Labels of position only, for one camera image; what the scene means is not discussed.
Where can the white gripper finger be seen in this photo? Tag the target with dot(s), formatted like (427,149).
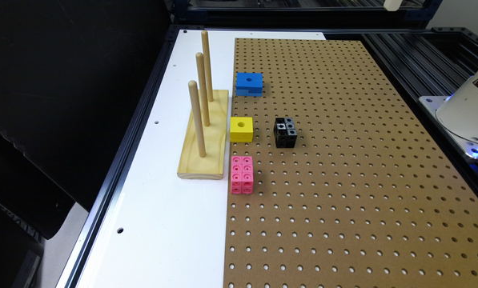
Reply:
(392,5)

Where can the blue block with hole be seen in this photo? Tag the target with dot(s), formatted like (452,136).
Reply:
(249,84)

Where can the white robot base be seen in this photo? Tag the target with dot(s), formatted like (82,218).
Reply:
(458,115)

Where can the black cube block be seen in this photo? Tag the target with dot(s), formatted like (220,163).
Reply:
(285,133)

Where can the yellow block with hole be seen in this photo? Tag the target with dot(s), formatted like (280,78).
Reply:
(241,129)

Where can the pink cube block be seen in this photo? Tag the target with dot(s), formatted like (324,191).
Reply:
(241,175)

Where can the rear wooden peg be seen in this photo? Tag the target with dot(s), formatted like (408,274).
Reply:
(207,64)

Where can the wooden peg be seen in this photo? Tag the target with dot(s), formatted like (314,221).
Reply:
(202,89)
(197,118)
(207,64)

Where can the brown pegboard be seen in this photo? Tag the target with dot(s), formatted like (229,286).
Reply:
(365,198)

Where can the middle wooden peg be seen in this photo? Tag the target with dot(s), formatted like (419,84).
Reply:
(202,89)

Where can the front wooden peg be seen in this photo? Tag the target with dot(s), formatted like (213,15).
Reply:
(197,118)

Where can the wooden peg base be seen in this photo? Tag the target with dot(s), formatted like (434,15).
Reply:
(191,165)

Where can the white table panel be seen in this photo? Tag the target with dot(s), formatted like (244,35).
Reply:
(148,227)

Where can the black curtain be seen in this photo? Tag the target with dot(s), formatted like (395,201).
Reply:
(71,76)

